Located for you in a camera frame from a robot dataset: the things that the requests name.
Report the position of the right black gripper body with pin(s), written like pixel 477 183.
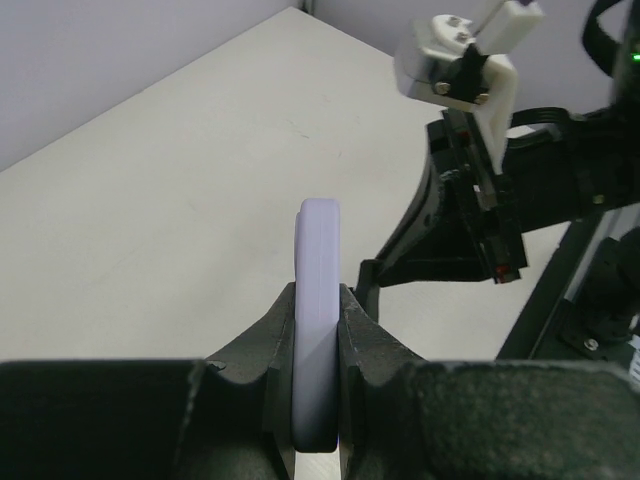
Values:
pixel 456 141

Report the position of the phone with lilac case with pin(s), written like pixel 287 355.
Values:
pixel 315 381

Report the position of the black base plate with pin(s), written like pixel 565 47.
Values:
pixel 549 326

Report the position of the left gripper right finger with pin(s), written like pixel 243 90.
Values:
pixel 402 417

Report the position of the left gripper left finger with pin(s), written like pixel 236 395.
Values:
pixel 227 416

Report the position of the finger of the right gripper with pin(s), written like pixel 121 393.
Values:
pixel 367 289
pixel 439 236

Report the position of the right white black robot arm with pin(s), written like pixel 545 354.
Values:
pixel 565 166

